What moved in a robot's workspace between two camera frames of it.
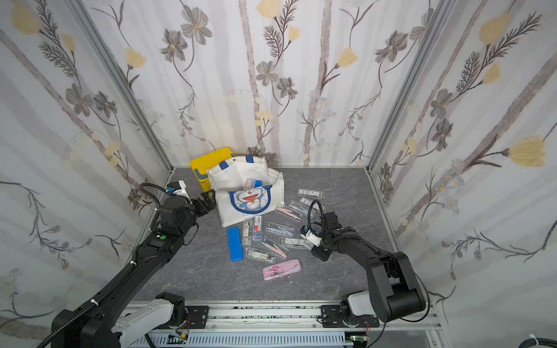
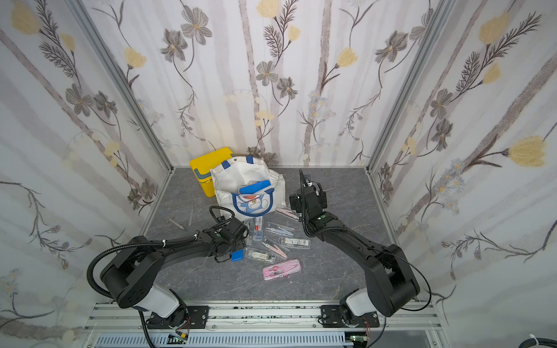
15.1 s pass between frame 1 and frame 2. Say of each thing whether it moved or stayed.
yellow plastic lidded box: stayed
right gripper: moved
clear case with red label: stayed
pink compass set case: stayed
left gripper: moved
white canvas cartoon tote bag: stayed
